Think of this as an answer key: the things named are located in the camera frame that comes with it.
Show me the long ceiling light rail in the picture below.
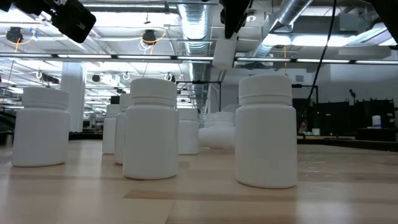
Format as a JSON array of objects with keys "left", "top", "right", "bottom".
[{"left": 0, "top": 52, "right": 398, "bottom": 65}]

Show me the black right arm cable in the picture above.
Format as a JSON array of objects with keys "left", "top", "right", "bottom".
[{"left": 297, "top": 0, "right": 338, "bottom": 125}]

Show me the black ceiling cable reel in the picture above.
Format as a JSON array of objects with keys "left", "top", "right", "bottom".
[
  {"left": 141, "top": 29, "right": 158, "bottom": 46},
  {"left": 5, "top": 26, "right": 24, "bottom": 44}
]

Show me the white building column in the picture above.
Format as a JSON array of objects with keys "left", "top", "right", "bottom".
[{"left": 60, "top": 61, "right": 86, "bottom": 133}]

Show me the black workbench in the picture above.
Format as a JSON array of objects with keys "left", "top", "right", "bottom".
[{"left": 292, "top": 98, "right": 398, "bottom": 143}]

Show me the round silver ceiling duct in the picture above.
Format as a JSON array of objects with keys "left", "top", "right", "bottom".
[
  {"left": 248, "top": 0, "right": 315, "bottom": 58},
  {"left": 177, "top": 3, "right": 215, "bottom": 113}
]

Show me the white pill bottle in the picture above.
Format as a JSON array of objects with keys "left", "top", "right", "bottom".
[
  {"left": 11, "top": 86, "right": 71, "bottom": 167},
  {"left": 234, "top": 73, "right": 299, "bottom": 189},
  {"left": 113, "top": 93, "right": 132, "bottom": 166},
  {"left": 177, "top": 108, "right": 200, "bottom": 156},
  {"left": 122, "top": 78, "right": 180, "bottom": 180},
  {"left": 198, "top": 126, "right": 236, "bottom": 150},
  {"left": 212, "top": 37, "right": 238, "bottom": 70},
  {"left": 101, "top": 104, "right": 121, "bottom": 156},
  {"left": 205, "top": 111, "right": 235, "bottom": 128}
]

